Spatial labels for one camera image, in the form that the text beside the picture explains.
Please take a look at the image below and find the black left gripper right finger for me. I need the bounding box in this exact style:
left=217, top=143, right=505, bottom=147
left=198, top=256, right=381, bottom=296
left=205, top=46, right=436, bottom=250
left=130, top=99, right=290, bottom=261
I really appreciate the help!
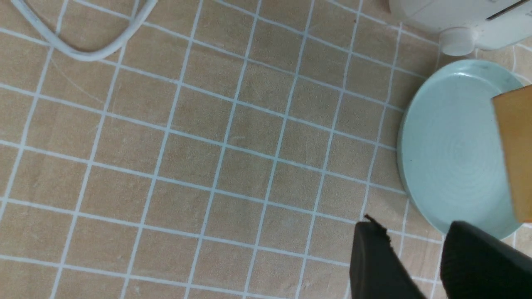
left=440, top=221, right=532, bottom=299

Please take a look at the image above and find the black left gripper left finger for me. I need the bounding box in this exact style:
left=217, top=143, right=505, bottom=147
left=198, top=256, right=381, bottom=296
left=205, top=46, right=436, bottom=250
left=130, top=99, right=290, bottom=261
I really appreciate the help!
left=350, top=215, right=425, bottom=299

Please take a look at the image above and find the toast slice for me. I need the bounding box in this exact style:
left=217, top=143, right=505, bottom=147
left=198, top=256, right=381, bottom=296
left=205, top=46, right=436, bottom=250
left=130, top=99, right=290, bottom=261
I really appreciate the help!
left=492, top=85, right=532, bottom=223

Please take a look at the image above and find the light green plate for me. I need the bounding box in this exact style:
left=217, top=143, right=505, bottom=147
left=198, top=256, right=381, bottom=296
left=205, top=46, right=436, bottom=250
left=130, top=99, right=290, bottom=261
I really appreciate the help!
left=397, top=59, right=524, bottom=240

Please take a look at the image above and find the beige checkered tablecloth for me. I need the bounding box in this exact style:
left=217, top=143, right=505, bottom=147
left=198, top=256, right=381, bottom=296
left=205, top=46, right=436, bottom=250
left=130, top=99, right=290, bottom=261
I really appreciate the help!
left=0, top=0, right=532, bottom=299

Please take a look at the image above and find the white toaster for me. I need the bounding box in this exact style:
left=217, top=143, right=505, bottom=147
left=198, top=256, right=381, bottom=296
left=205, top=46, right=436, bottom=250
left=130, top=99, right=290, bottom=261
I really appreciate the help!
left=388, top=0, right=532, bottom=56

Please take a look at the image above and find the white power cable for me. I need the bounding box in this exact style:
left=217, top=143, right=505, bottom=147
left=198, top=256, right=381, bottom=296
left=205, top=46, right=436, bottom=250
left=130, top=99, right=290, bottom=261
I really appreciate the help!
left=10, top=0, right=159, bottom=62

